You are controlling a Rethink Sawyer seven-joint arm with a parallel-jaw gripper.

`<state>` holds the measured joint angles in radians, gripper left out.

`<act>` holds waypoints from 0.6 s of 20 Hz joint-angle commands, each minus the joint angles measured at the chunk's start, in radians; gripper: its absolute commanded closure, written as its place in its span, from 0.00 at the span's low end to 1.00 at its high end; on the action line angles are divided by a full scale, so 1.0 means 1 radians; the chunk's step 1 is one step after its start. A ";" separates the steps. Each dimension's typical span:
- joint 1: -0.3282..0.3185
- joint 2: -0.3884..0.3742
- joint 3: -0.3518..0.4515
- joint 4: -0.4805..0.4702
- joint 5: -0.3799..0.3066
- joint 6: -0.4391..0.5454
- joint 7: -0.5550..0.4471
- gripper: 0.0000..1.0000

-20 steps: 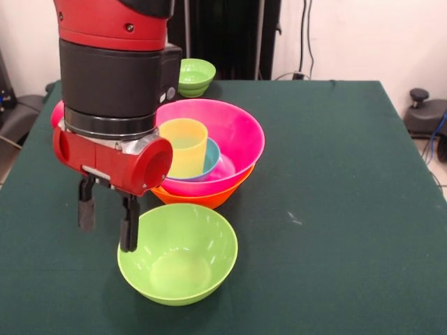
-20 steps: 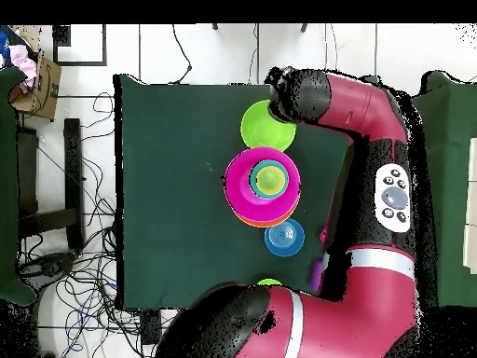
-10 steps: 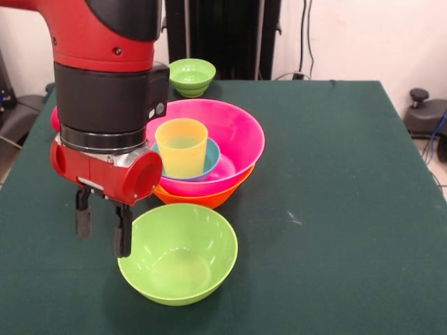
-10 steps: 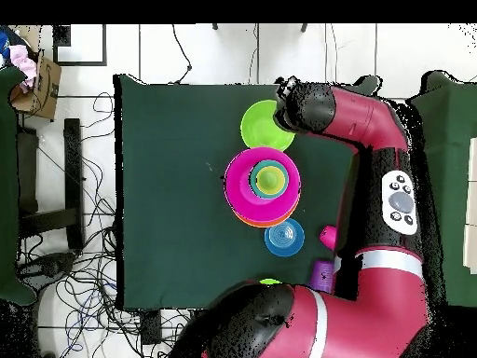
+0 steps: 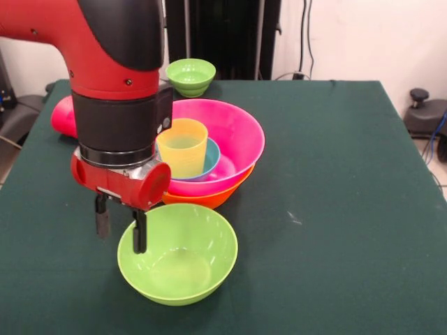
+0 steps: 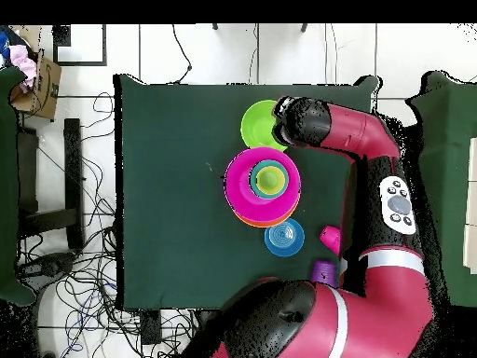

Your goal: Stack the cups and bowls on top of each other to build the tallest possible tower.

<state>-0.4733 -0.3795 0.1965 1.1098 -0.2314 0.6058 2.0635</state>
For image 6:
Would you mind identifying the large green plastic bowl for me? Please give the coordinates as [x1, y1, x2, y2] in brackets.
[239, 99, 289, 153]

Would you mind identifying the yellow plastic cup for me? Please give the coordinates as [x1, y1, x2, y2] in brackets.
[254, 165, 287, 197]

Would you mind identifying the light blue plastic bowl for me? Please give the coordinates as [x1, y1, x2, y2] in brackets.
[249, 158, 291, 200]

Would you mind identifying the pink plastic bowl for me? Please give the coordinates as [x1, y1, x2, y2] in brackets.
[223, 145, 302, 224]

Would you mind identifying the orange plastic bowl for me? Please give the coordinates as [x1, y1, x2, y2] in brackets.
[234, 206, 300, 229]

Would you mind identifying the red plastic cup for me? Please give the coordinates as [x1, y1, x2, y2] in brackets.
[319, 224, 342, 257]

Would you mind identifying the purple plastic cup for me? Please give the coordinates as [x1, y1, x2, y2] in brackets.
[310, 259, 339, 289]

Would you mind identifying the dark green tablecloth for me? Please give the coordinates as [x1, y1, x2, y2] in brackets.
[113, 73, 382, 311]

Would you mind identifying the green covered side table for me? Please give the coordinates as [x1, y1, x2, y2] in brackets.
[0, 65, 36, 307]
[405, 70, 477, 307]

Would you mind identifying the white panel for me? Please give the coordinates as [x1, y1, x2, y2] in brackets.
[462, 136, 477, 275]

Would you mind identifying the cardboard box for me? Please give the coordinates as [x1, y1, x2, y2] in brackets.
[9, 55, 62, 121]

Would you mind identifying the black power strip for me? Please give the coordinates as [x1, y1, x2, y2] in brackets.
[140, 309, 162, 346]

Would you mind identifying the pink cloth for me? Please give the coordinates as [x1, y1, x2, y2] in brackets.
[7, 44, 38, 93]

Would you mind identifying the black floor stand base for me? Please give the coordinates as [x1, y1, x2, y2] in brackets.
[18, 251, 77, 284]

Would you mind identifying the blue fabric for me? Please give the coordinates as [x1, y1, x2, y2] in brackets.
[0, 30, 13, 58]

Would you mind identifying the black floor cable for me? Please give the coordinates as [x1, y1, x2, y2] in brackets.
[170, 23, 194, 85]

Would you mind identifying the black square frame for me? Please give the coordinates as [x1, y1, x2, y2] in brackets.
[51, 23, 108, 67]

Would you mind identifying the black leg frame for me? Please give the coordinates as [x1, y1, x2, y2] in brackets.
[16, 117, 85, 251]

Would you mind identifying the tangle of floor cables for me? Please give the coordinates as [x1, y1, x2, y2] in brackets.
[14, 91, 198, 358]

